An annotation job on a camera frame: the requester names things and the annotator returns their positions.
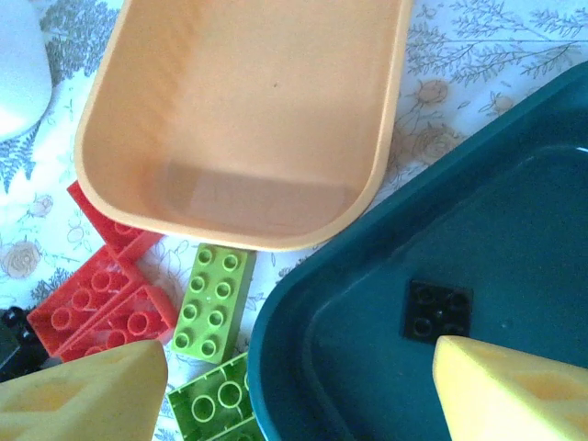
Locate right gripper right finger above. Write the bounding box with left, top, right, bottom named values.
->
left=433, top=334, right=588, bottom=441

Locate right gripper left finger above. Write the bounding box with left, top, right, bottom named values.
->
left=0, top=340, right=170, bottom=441

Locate red lego brick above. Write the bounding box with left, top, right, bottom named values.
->
left=26, top=245, right=148, bottom=357
left=58, top=283, right=179, bottom=364
left=66, top=180, right=164, bottom=256

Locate black lego brick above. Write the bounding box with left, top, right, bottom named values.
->
left=402, top=278, right=474, bottom=345
left=0, top=305, right=47, bottom=382

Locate green lego brick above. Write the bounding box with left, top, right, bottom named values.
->
left=170, top=243, right=257, bottom=367
left=165, top=351, right=270, bottom=441

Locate teal plastic container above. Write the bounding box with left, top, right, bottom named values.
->
left=246, top=62, right=588, bottom=441

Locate orange plastic container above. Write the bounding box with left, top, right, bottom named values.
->
left=73, top=0, right=417, bottom=253

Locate white plastic container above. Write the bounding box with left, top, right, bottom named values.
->
left=0, top=0, right=59, bottom=139

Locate floral tablecloth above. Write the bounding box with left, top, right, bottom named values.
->
left=0, top=0, right=588, bottom=441

